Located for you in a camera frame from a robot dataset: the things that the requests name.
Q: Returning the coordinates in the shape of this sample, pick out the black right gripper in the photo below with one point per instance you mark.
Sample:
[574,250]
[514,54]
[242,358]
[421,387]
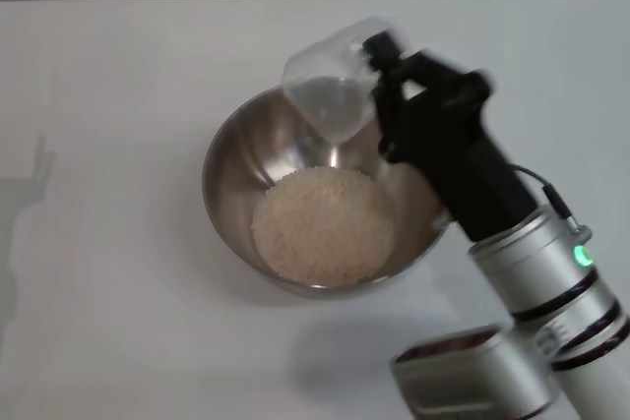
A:
[453,154]

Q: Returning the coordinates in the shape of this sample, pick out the clear plastic measuring cup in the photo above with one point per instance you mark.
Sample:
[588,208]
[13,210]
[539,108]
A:
[325,90]

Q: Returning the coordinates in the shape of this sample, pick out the white rice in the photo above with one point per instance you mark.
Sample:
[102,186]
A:
[322,228]

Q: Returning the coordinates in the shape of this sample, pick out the stainless steel mixing bowl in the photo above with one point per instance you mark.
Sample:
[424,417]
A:
[236,184]

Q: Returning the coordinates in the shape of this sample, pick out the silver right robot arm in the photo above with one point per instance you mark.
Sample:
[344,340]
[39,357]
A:
[556,292]

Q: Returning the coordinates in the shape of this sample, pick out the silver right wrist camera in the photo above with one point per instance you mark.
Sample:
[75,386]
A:
[467,376]

